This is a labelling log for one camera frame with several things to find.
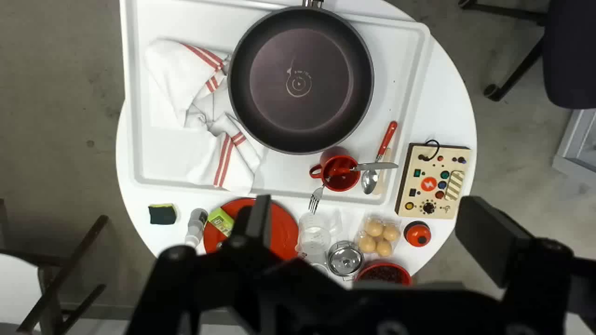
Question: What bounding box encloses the small round steel container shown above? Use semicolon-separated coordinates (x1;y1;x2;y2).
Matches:
325;238;366;279

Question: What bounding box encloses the silver metal fork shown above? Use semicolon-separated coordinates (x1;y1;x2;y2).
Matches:
306;184;329;215

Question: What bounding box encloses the white plastic tray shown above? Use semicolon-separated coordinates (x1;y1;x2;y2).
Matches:
117;0;433;208

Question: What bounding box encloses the clear plastic cup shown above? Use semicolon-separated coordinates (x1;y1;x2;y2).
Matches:
295;208;344;266

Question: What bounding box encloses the black and green sponge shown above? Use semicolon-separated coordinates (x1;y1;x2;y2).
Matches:
146;202;178;226

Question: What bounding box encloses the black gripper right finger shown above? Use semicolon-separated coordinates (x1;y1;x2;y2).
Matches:
454;195;575;305

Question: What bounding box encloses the silver metal knife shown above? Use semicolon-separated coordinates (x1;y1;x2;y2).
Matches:
347;159;400;172

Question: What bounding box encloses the green rectangular block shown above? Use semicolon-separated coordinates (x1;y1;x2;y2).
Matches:
206;206;236;236

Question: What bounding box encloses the wooden button toy board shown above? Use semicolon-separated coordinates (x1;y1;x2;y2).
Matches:
394;139;472;219

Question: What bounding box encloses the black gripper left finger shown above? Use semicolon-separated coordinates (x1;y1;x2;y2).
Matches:
221;193;275;258

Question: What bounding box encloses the red cup with handle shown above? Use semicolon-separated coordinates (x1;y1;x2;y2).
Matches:
306;146;362;193

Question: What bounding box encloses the small red disc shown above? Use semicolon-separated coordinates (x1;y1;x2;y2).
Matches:
401;219;433;249

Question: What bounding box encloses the grey shaker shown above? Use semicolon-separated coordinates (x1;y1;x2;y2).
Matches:
184;206;210;247

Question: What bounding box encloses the dark nonstick frying pan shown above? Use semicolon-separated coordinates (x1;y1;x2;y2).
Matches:
226;0;375;156

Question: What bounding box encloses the red bowl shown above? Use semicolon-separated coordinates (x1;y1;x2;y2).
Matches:
351;258;415;288

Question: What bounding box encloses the black office chair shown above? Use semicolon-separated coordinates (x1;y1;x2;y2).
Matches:
457;0;596;111

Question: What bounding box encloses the red round plate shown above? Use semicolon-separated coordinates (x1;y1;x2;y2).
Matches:
200;197;301;262

